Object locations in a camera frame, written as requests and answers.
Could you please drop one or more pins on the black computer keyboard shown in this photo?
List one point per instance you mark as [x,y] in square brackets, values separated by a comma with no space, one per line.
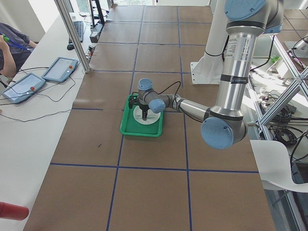
[79,28]

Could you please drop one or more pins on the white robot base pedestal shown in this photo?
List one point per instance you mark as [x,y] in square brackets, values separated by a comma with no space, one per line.
[209,68]

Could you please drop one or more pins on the aluminium frame post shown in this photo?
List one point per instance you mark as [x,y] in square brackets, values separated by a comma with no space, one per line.
[64,13]

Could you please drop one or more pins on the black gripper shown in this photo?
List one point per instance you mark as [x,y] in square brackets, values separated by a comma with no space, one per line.
[144,109]

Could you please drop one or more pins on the white paper sheet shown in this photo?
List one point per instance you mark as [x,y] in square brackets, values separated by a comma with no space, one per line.
[273,165]

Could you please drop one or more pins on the green plastic tray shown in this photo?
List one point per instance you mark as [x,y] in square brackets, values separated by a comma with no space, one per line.
[129,126]

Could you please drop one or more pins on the black computer mouse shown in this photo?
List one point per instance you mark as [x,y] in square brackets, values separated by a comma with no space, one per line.
[70,47]

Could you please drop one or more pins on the seated person in grey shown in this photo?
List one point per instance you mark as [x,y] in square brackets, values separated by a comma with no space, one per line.
[15,48]

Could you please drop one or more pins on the near blue teach pendant tablet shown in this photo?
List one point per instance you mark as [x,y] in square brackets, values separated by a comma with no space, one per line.
[24,88]

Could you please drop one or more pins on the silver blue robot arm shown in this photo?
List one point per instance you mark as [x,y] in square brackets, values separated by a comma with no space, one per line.
[223,124]

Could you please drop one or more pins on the far blue teach pendant tablet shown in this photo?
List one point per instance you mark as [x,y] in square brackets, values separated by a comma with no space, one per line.
[60,69]

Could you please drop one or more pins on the aluminium frame rail right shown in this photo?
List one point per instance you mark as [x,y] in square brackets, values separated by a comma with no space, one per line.
[297,85]

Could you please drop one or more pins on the white round plate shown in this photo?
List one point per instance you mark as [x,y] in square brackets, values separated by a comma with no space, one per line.
[151,116]

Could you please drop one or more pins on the blue teach pendant tablet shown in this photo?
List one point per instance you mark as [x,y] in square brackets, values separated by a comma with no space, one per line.
[24,88]
[60,69]

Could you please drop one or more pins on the red cylinder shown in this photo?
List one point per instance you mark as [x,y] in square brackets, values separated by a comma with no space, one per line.
[13,212]

